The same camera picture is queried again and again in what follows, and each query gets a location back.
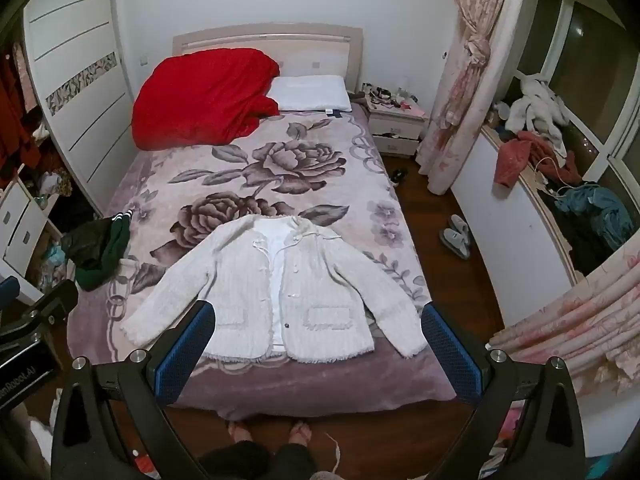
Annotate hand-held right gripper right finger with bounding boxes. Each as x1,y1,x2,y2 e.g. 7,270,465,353
420,302,588,480

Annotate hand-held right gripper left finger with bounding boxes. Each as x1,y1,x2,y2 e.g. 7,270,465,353
50,300,236,480

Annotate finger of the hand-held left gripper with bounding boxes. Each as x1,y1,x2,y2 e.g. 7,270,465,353
0,276,21,307
20,280,80,332

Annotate white knitted jacket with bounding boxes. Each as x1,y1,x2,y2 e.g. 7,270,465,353
119,214,428,363

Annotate red hanging clothes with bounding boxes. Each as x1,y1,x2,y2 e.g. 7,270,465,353
0,42,42,176

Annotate white fluffy clothes pile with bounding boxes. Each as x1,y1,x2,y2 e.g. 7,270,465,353
502,74,571,158

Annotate white drawer cabinet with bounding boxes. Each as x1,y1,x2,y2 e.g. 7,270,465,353
0,177,63,301

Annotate dark green garment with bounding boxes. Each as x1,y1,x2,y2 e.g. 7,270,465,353
61,210,136,291

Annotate grey slipper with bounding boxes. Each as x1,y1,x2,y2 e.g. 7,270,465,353
439,227,471,260
449,214,473,243

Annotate person's left leg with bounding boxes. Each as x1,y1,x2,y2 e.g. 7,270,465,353
200,420,273,480

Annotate loose pink floral curtain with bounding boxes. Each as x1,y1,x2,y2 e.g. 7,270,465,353
487,252,640,386

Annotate black garment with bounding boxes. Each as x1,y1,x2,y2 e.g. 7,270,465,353
542,190,626,276

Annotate red garment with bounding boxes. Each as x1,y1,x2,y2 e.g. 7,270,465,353
494,131,551,188

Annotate teal garment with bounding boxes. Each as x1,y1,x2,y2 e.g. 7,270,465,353
555,182,635,251

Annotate floral plush blanket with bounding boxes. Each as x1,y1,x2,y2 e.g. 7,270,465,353
67,105,458,418

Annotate white wardrobe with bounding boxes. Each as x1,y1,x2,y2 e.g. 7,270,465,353
22,0,136,216

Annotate white nightstand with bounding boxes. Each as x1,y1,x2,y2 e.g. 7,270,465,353
362,85,430,157

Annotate red quilt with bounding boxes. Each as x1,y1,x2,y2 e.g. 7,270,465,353
131,47,281,152

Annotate pile of small trinkets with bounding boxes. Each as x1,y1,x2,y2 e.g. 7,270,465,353
367,85,421,109

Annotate tied pink floral curtain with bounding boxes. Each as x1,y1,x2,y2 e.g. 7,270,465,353
415,0,518,196

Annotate white pillow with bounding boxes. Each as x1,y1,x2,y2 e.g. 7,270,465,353
267,75,353,113

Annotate bed with pale headboard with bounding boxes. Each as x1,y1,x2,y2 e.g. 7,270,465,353
67,22,458,418

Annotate window with white frame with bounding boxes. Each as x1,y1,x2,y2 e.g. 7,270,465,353
515,0,640,176

